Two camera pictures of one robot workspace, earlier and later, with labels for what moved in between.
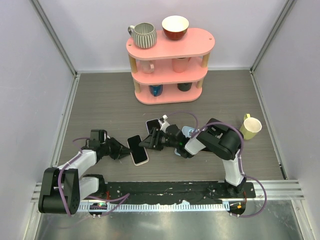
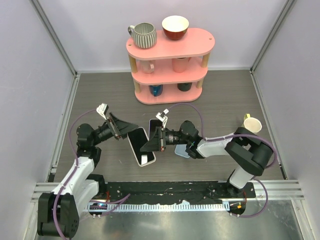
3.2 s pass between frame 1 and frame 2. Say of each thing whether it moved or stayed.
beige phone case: moved
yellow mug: stayed
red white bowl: stayed
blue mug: stayed
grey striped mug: stayed
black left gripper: moved
